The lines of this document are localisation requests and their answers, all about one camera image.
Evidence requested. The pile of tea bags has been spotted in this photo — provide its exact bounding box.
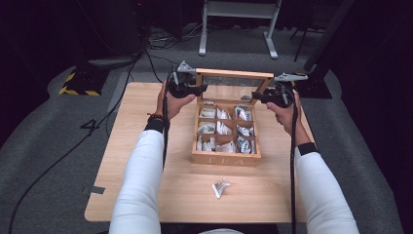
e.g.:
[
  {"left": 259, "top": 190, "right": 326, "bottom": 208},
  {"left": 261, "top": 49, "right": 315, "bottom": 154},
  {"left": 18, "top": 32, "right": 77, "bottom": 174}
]
[{"left": 196, "top": 106, "right": 257, "bottom": 155}]

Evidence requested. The left hand-held gripper cable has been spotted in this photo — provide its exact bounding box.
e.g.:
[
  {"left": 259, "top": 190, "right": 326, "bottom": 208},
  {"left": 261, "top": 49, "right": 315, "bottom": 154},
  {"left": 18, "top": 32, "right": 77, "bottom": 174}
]
[{"left": 161, "top": 87, "right": 171, "bottom": 171}]

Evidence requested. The person's left hand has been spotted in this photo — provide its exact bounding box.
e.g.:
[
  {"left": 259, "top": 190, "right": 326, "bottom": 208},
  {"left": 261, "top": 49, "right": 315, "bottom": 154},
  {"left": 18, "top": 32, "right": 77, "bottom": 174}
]
[{"left": 155, "top": 81, "right": 197, "bottom": 122}]

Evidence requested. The black yellow striped stand base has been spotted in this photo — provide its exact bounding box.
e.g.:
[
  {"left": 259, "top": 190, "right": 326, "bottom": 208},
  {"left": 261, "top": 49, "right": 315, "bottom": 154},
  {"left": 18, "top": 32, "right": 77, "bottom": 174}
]
[
  {"left": 288, "top": 71, "right": 333, "bottom": 99},
  {"left": 58, "top": 66, "right": 110, "bottom": 98}
]

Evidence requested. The tangle of floor cables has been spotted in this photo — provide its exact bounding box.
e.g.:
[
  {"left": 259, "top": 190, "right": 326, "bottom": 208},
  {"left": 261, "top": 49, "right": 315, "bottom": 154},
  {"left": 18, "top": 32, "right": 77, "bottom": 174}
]
[{"left": 145, "top": 21, "right": 210, "bottom": 51}]

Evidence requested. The grey tape piece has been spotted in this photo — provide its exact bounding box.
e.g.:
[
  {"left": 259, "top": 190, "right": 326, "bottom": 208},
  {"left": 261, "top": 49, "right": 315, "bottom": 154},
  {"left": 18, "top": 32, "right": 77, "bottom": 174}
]
[{"left": 81, "top": 185, "right": 107, "bottom": 196}]

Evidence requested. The white metal desk frame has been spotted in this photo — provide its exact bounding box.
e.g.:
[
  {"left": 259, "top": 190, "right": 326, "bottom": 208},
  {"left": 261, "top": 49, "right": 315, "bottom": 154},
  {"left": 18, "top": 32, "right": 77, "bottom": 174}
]
[{"left": 198, "top": 0, "right": 282, "bottom": 60}]

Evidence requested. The grey slanted metal post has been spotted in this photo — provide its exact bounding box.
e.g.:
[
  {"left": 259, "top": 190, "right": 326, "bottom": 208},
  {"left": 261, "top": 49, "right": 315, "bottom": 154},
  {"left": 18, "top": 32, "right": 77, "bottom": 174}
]
[{"left": 303, "top": 0, "right": 356, "bottom": 73}]

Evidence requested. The long black floor cable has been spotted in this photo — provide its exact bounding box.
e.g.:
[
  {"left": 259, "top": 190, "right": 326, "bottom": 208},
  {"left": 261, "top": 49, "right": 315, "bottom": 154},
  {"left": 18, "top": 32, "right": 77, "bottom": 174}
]
[{"left": 7, "top": 55, "right": 141, "bottom": 234}]

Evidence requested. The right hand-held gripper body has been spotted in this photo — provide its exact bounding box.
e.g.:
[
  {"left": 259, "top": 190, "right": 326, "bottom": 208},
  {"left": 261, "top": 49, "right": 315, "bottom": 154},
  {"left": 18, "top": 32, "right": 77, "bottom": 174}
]
[{"left": 268, "top": 72, "right": 309, "bottom": 109}]

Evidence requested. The thin black floor cable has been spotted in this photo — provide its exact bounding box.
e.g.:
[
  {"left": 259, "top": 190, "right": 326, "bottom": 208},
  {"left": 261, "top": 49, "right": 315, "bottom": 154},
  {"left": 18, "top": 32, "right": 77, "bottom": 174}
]
[{"left": 143, "top": 48, "right": 183, "bottom": 84}]

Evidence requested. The wooden tea box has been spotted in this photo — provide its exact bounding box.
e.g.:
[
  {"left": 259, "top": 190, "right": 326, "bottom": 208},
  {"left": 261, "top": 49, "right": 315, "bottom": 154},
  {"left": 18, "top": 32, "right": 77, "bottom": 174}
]
[{"left": 190, "top": 67, "right": 275, "bottom": 168}]

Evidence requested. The hand-held gripper cable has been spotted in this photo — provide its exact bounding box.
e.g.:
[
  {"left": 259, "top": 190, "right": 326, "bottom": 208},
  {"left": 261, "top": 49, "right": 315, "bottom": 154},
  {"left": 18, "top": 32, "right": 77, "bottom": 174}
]
[
  {"left": 288, "top": 102, "right": 300, "bottom": 234},
  {"left": 161, "top": 87, "right": 171, "bottom": 171}
]

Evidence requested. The right hand-held gripper cable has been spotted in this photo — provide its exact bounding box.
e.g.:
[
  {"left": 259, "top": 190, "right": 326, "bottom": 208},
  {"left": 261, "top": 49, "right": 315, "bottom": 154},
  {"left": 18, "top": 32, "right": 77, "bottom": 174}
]
[{"left": 288, "top": 102, "right": 300, "bottom": 234}]

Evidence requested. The person's right hand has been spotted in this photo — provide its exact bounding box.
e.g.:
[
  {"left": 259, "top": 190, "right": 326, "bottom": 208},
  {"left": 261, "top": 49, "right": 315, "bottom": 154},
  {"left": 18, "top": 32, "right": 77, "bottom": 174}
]
[{"left": 266, "top": 89, "right": 314, "bottom": 146}]

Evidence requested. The white tea bag packet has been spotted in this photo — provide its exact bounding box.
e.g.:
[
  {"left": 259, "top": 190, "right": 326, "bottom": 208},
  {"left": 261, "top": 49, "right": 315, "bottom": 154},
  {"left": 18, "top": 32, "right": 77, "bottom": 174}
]
[{"left": 211, "top": 177, "right": 232, "bottom": 200}]

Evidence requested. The black tripod leg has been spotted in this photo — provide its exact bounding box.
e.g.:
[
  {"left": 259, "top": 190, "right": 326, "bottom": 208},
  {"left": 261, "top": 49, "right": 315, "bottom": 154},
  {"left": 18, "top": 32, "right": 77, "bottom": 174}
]
[{"left": 289, "top": 26, "right": 326, "bottom": 63}]

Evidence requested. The black equipment stand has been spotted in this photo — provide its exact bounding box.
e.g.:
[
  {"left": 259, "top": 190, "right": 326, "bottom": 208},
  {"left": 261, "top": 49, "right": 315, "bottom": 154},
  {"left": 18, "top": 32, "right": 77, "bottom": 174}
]
[{"left": 87, "top": 0, "right": 151, "bottom": 70}]

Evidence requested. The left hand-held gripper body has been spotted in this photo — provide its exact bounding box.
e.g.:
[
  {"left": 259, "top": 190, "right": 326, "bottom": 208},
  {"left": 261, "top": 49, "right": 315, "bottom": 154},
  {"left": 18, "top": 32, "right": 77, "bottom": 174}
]
[{"left": 166, "top": 59, "right": 200, "bottom": 99}]

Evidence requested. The dark beaded bracelet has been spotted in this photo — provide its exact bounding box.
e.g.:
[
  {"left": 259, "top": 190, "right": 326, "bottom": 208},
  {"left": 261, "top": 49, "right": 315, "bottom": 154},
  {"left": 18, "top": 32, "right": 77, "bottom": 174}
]
[{"left": 146, "top": 112, "right": 171, "bottom": 125}]

